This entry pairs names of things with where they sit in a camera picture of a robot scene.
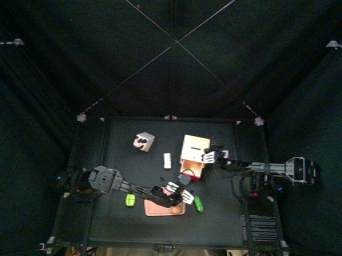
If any green marker right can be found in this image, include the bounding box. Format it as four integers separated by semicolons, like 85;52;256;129
193;195;206;214

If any green marker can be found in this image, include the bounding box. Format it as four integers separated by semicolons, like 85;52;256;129
125;193;137;208
193;195;206;214

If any tan wooden drawer box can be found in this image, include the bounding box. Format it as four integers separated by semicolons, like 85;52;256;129
179;134;211;178

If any small grey block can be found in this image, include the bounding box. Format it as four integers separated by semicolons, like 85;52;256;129
177;173;194;186

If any pink cutting board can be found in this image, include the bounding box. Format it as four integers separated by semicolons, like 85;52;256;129
143;198;187;218

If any red toy piece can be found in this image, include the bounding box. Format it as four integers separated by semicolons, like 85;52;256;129
181;169;205;182

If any green marker left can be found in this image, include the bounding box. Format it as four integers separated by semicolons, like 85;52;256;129
125;193;137;208

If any grey cube with red mark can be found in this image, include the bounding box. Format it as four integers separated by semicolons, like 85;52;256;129
133;131;157;153

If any black cable loop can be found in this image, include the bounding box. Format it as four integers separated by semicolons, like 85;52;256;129
229;173;252;202

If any thin diagonal brace cord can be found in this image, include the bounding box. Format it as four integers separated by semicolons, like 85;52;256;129
82;0;237;114
125;0;260;118

